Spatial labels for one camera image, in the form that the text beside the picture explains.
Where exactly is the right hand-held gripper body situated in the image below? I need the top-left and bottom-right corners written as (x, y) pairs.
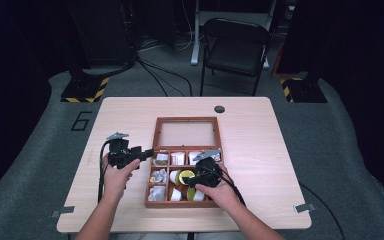
top-left (192, 148), bottom-right (224, 188)

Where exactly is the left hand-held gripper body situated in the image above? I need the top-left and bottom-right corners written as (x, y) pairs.
top-left (105, 132), bottom-right (144, 170)

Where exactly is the white cup with yellow lid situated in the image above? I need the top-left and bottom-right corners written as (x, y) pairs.
top-left (169, 169), bottom-right (197, 187)

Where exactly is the brown wooden compartment box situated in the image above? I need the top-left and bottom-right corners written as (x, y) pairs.
top-left (144, 116), bottom-right (225, 210)

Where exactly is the person's right hand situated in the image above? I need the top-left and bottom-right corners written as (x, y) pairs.
top-left (194, 162), bottom-right (240, 210)

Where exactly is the person's left hand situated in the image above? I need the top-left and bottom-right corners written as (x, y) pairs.
top-left (102, 154), bottom-right (142, 202)

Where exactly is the white cup with green lid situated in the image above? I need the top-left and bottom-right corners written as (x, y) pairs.
top-left (186, 186), bottom-right (206, 202)

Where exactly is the white and gold packet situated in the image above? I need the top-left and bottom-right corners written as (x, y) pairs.
top-left (154, 152), bottom-right (170, 167)

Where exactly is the silver foil packet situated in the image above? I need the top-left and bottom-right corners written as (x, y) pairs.
top-left (150, 168), bottom-right (168, 184)
top-left (149, 185), bottom-right (167, 202)

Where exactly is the white and red packet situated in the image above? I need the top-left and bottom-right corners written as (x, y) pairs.
top-left (170, 151), bottom-right (186, 166)

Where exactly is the black yellow striped stand base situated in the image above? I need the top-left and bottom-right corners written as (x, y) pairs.
top-left (60, 73), bottom-right (111, 104)
top-left (279, 76), bottom-right (328, 104)

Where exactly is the dark equipment cabinet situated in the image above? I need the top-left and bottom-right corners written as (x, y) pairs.
top-left (65, 0), bottom-right (138, 69)

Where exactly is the black folding chair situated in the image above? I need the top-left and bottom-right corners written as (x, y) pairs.
top-left (199, 17), bottom-right (272, 98)

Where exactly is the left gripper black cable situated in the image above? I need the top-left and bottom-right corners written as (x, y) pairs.
top-left (96, 139), bottom-right (114, 204)

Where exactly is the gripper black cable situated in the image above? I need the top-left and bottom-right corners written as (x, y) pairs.
top-left (219, 173), bottom-right (248, 208)
top-left (96, 139), bottom-right (114, 204)

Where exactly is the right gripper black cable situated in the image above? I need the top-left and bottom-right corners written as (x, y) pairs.
top-left (219, 173), bottom-right (248, 208)

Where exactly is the black floor cable bundle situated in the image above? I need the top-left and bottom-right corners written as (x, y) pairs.
top-left (135, 54), bottom-right (194, 98)

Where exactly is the grey corner bracket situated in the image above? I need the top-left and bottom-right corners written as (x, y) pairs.
top-left (293, 202), bottom-right (317, 214)
top-left (50, 205), bottom-right (76, 219)

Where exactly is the thin black floor cable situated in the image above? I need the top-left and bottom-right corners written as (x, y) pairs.
top-left (299, 182), bottom-right (348, 240)

